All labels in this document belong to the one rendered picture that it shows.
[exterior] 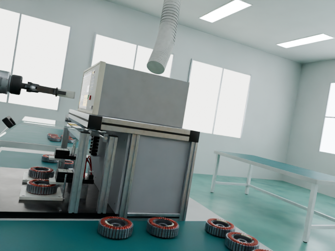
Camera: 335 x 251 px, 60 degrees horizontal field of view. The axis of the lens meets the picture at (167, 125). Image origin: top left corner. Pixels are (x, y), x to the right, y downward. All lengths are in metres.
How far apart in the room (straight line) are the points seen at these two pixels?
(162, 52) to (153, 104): 1.37
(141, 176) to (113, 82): 0.37
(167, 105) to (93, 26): 5.08
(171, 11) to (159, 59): 0.52
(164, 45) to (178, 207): 1.67
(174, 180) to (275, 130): 7.30
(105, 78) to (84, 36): 5.01
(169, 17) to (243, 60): 5.06
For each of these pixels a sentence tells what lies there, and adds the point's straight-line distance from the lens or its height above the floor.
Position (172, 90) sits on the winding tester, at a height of 1.27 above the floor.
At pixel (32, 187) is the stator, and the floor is 0.81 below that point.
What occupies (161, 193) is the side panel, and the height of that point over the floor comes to 0.85.
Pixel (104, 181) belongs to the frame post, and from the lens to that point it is 1.08.
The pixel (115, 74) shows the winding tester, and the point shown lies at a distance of 1.15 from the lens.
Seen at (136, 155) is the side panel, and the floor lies 0.99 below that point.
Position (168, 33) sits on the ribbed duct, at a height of 1.90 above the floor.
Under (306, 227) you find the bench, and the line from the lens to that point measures 3.90.
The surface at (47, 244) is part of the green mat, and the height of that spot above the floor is 0.75.
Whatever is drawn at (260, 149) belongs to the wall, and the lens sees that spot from 8.12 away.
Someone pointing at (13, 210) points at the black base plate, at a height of 0.77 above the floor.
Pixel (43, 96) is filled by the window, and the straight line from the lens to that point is 5.94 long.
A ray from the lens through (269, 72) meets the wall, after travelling 8.19.
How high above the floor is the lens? 1.14
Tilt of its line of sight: 1 degrees down
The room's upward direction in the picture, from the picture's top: 9 degrees clockwise
